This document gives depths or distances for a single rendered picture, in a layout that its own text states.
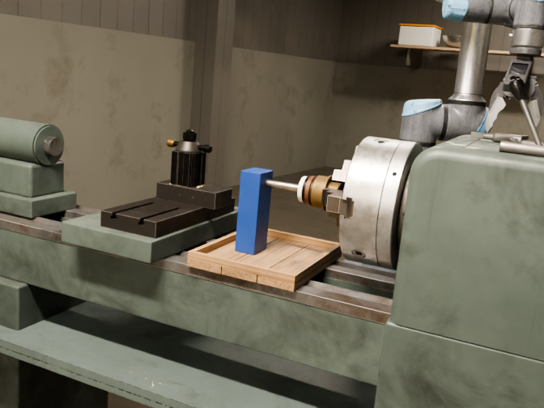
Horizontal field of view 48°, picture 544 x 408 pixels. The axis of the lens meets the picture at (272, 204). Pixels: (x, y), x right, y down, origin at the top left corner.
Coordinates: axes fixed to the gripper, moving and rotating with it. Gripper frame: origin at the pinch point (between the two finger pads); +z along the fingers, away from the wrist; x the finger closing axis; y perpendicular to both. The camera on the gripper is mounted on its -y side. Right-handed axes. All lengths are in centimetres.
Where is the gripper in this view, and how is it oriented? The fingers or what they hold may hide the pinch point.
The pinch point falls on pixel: (511, 133)
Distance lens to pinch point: 159.4
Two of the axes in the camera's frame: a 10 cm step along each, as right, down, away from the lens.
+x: -9.0, -1.6, 3.9
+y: 4.2, -1.6, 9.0
